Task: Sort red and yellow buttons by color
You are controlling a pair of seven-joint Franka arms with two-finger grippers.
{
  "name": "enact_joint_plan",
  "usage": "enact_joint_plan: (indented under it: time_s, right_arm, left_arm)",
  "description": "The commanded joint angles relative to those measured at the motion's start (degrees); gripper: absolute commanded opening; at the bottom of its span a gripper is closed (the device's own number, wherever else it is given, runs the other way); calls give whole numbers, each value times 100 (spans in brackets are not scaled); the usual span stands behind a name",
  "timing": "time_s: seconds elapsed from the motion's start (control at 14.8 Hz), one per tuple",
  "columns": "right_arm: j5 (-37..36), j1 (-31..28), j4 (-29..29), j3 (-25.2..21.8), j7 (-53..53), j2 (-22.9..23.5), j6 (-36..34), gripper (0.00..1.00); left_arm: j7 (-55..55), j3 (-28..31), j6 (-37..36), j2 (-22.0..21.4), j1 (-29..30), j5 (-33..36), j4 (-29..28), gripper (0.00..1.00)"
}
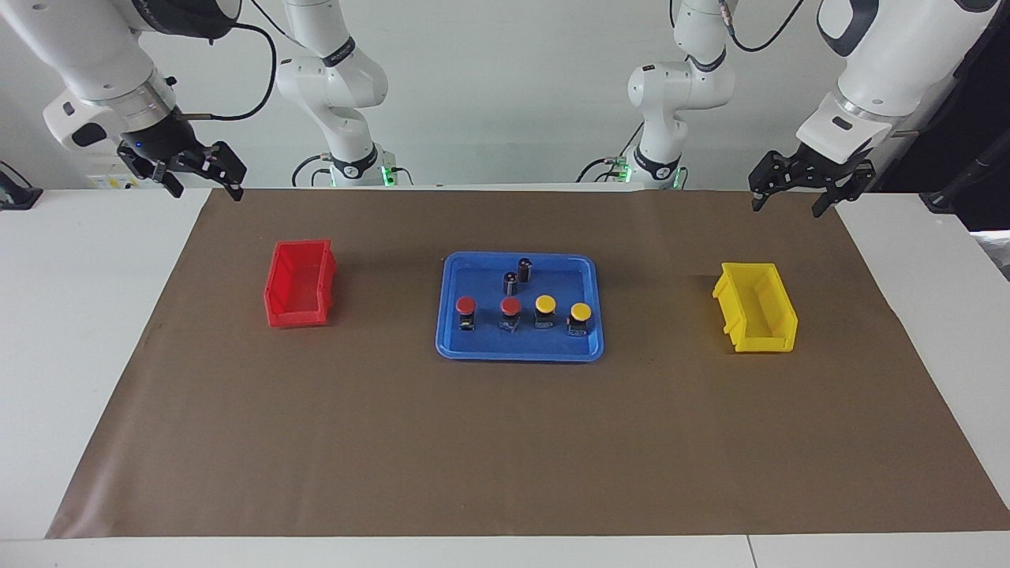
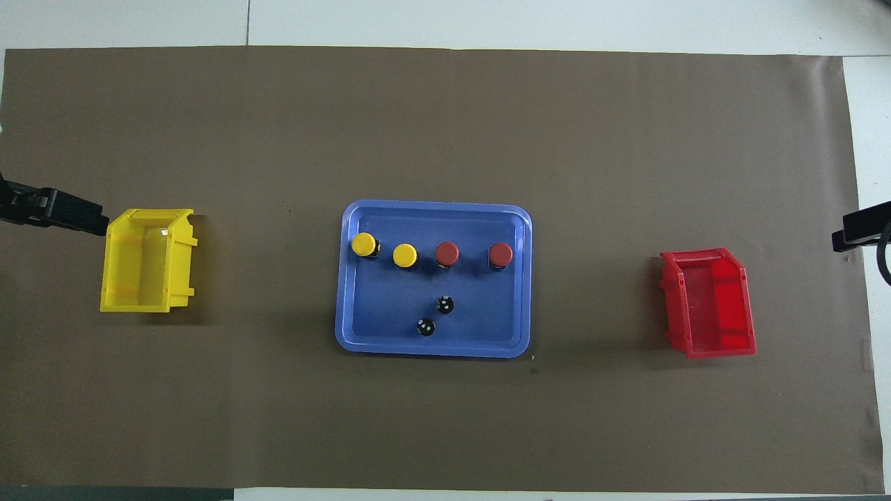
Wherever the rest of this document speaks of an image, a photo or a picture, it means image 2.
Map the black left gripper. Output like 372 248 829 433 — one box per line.
0 174 110 237

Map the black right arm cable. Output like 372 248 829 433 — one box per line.
876 219 891 287

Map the brown paper table mat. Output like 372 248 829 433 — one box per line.
0 46 885 495

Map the yellow plastic storage bin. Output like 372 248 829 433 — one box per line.
100 208 199 313

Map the red plastic storage bin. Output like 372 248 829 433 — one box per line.
659 248 757 360

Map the blue plastic tray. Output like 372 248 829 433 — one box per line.
335 200 534 360

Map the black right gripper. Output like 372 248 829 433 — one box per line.
832 201 891 253

